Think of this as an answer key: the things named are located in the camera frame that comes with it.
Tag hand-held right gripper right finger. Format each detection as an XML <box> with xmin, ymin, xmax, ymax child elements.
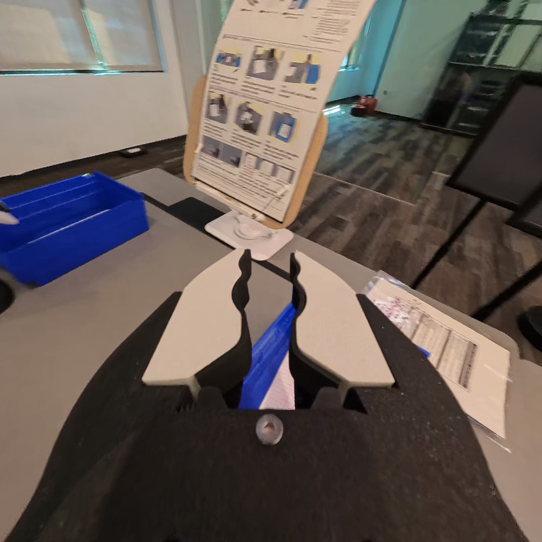
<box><xmin>290</xmin><ymin>251</ymin><xmax>395</xmax><ymax>407</ymax></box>

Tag black round stand base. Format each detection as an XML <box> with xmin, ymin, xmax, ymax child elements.
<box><xmin>517</xmin><ymin>306</ymin><xmax>542</xmax><ymax>341</ymax></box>

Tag blue plastic bin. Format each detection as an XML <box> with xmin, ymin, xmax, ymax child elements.
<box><xmin>238</xmin><ymin>303</ymin><xmax>431</xmax><ymax>410</ymax></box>
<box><xmin>0</xmin><ymin>171</ymin><xmax>150</xmax><ymax>287</ymax></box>

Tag dark shelving rack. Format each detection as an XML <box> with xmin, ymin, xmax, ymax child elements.
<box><xmin>421</xmin><ymin>8</ymin><xmax>542</xmax><ymax>136</ymax></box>

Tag lined paper sheet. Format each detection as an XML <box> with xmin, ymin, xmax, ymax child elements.
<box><xmin>259</xmin><ymin>368</ymin><xmax>296</xmax><ymax>410</ymax></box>

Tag red floor device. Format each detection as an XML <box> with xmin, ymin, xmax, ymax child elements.
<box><xmin>351</xmin><ymin>95</ymin><xmax>378</xmax><ymax>117</ymax></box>

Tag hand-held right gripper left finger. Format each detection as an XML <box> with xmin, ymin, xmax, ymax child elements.
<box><xmin>142</xmin><ymin>249</ymin><xmax>253</xmax><ymax>401</ymax></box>

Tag laminated printed sheet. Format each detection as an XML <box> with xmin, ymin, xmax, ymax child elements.
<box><xmin>363</xmin><ymin>274</ymin><xmax>512</xmax><ymax>442</ymax></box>

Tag black framed board on stand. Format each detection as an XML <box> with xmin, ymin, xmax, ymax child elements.
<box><xmin>413</xmin><ymin>72</ymin><xmax>542</xmax><ymax>322</ymax></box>

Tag illustrated instruction sheet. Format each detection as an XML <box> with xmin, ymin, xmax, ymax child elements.
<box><xmin>191</xmin><ymin>0</ymin><xmax>378</xmax><ymax>223</ymax></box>

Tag window with white blind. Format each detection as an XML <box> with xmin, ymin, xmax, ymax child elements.
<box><xmin>0</xmin><ymin>0</ymin><xmax>164</xmax><ymax>75</ymax></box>

